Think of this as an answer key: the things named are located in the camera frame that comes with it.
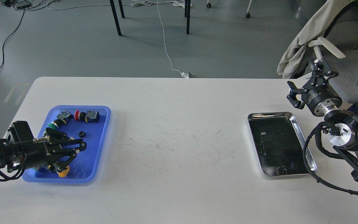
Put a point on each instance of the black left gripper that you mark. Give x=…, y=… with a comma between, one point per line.
x=40, y=154

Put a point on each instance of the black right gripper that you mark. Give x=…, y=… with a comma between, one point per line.
x=318, y=95

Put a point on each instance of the small black gear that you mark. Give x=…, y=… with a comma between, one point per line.
x=81, y=134

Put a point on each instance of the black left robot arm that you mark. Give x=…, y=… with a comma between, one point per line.
x=20, y=150

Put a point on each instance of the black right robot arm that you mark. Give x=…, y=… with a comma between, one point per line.
x=337, y=135

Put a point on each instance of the blue plastic tray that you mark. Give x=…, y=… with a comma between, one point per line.
x=84, y=167

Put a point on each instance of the white chair with beige cloth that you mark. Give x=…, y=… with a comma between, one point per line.
x=337, y=22

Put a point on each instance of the silver metal tray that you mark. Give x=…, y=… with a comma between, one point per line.
x=279, y=142

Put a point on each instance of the white power adapter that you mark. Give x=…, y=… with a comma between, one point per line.
x=187, y=75

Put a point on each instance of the black table leg right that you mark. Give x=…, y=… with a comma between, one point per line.
x=187, y=15

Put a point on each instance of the black table leg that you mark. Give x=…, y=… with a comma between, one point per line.
x=187, y=15
x=115, y=16

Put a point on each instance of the black table leg left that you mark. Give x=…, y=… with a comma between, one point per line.
x=115, y=16

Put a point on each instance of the yellow push button switch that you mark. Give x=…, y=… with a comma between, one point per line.
x=52, y=170

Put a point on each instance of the green push button switch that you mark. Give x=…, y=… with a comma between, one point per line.
x=63, y=118

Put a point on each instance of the red push button switch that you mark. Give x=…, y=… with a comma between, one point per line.
x=91, y=116

